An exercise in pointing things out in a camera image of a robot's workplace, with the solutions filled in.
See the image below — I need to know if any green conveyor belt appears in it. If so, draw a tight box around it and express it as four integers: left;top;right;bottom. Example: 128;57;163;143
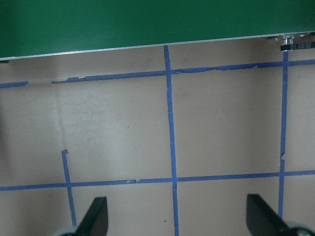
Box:
0;0;315;61

